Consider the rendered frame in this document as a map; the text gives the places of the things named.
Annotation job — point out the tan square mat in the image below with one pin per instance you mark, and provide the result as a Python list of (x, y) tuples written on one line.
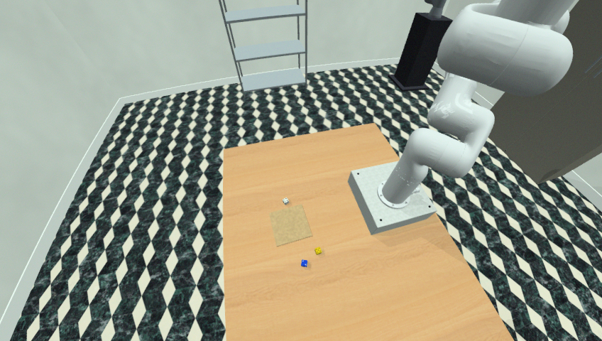
[(289, 225)]

